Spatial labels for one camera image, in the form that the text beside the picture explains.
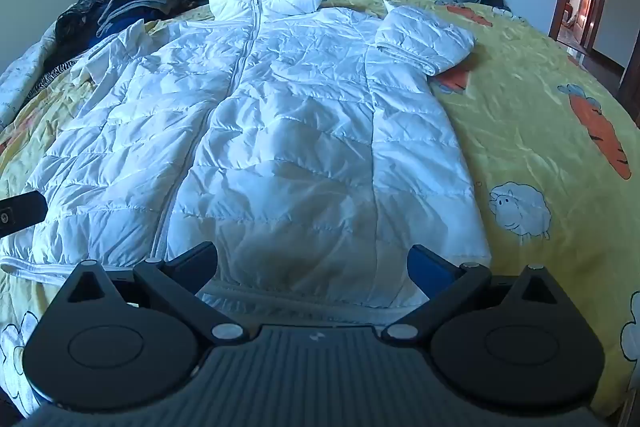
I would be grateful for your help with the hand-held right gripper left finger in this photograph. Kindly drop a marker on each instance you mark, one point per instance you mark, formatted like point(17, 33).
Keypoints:
point(196, 268)

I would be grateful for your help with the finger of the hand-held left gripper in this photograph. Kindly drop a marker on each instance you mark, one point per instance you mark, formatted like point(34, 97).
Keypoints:
point(22, 212)

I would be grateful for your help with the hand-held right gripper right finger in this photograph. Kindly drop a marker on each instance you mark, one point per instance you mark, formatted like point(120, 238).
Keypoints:
point(429, 271)

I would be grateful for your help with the white duvet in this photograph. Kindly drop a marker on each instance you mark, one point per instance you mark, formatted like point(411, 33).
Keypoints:
point(300, 132)

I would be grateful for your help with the pile of dark clothes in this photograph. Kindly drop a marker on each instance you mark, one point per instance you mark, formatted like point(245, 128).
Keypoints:
point(130, 2)

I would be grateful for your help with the white printed quilt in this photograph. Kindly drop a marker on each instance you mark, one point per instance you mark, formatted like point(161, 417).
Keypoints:
point(20, 82)

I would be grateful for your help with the black white striped cloth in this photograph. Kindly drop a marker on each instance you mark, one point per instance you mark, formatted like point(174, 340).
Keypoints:
point(59, 72)

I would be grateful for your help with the yellow printed bedspread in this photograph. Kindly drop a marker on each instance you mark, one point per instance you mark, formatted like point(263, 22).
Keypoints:
point(530, 132)

